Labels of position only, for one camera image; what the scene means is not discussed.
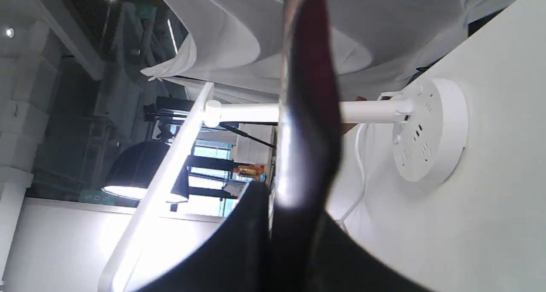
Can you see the white desk lamp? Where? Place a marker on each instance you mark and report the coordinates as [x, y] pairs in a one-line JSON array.
[[435, 125]]

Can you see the round studio softbox light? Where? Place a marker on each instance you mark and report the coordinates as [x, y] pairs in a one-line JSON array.
[[132, 172]]

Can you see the painted folding paper fan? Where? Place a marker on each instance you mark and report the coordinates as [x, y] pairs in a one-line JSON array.
[[309, 142]]

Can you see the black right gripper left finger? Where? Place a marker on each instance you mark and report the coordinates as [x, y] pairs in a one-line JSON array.
[[234, 259]]

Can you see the grey backdrop curtain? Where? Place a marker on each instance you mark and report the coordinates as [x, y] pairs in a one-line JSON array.
[[370, 46]]

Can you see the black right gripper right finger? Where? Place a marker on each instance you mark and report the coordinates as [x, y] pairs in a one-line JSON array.
[[341, 265]]

